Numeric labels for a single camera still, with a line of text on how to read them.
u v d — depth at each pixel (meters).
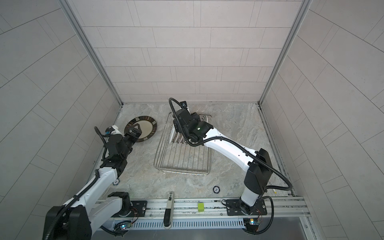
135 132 0.72
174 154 0.87
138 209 0.70
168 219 0.64
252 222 0.68
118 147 0.60
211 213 0.71
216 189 0.77
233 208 0.71
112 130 0.69
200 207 0.71
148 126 1.02
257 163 0.42
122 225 0.65
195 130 0.53
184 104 0.64
